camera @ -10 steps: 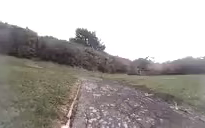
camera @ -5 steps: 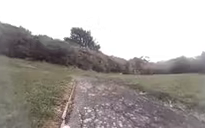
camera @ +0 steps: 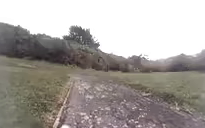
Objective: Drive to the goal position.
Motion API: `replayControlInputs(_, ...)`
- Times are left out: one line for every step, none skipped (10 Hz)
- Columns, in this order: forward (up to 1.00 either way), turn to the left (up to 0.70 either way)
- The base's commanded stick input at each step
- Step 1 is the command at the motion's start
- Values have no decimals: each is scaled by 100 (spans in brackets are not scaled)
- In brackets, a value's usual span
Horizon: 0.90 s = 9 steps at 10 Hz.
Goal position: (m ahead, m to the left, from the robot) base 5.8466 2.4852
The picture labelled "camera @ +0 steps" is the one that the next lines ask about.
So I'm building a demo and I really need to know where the grey paved path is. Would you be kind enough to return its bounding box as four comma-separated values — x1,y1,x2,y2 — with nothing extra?
58,73,205,128

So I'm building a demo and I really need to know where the row of trees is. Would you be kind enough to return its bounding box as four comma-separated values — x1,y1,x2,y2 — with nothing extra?
0,19,205,74

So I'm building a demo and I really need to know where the pale kerb strip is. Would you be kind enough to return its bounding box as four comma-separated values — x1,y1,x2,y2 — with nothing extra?
52,79,74,128

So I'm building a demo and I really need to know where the grass field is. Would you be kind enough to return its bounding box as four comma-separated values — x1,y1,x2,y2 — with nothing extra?
77,69,205,118
0,54,74,128

